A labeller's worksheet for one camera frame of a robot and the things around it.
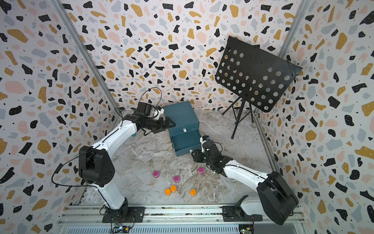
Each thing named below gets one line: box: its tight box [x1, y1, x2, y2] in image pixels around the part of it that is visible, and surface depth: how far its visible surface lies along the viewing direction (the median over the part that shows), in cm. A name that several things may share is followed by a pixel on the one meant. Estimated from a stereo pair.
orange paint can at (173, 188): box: [170, 184, 178, 193], surface depth 81 cm
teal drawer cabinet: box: [162, 100, 203, 149], surface depth 90 cm
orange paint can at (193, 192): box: [189, 188, 197, 197], surface depth 81 cm
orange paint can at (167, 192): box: [164, 188, 172, 197], surface depth 81 cm
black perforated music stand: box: [214, 35, 303, 139], surface depth 79 cm
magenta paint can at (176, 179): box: [173, 175, 180, 184], surface depth 85 cm
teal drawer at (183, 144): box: [170, 129, 202, 157], surface depth 90 cm
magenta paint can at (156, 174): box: [152, 170, 160, 179], surface depth 87 cm
